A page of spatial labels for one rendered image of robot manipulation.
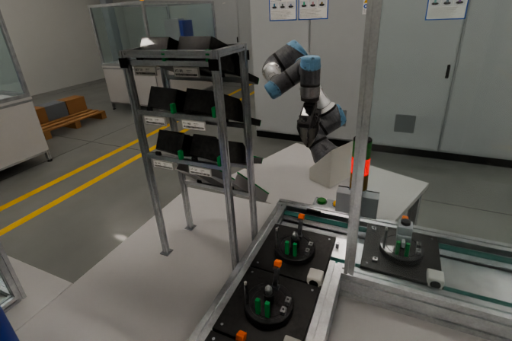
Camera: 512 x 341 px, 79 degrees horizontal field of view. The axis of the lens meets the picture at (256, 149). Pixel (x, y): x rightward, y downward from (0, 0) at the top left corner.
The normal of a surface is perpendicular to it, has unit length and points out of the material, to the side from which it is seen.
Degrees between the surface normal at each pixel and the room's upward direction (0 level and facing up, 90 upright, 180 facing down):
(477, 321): 90
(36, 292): 0
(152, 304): 0
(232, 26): 90
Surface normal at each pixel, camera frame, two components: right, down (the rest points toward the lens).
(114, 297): -0.05, -0.91
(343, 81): -0.42, 0.39
